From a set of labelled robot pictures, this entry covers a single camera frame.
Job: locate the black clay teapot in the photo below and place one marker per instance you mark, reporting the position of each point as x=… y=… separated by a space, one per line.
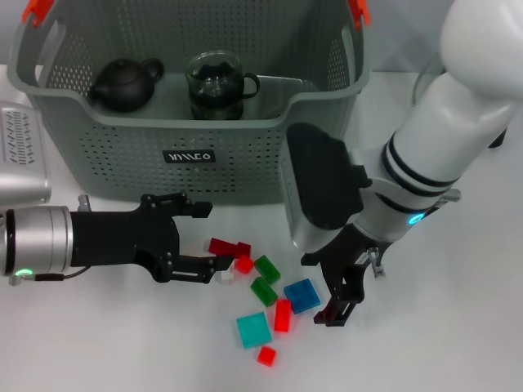
x=122 y=85

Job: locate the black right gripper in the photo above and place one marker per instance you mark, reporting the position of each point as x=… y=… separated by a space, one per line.
x=347 y=261

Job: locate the blue square toy brick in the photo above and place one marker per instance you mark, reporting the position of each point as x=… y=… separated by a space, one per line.
x=301 y=296

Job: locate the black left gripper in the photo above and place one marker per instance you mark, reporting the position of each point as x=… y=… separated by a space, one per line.
x=118 y=241

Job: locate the dark red toy brick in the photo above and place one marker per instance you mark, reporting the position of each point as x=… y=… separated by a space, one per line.
x=220 y=246

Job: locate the green toy brick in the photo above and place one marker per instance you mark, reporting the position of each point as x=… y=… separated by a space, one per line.
x=263 y=290
x=267 y=269

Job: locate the grey perforated plastic storage bin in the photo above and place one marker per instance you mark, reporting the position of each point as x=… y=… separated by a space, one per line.
x=204 y=163

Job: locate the teal square toy brick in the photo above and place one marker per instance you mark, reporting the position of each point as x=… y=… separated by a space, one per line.
x=253 y=330

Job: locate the long red toy brick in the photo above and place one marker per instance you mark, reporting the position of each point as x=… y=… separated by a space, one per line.
x=282 y=315

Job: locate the small red toy brick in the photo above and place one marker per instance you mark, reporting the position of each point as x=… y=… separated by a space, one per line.
x=244 y=265
x=266 y=355

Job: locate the white toy brick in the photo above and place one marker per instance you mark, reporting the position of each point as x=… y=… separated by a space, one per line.
x=225 y=278

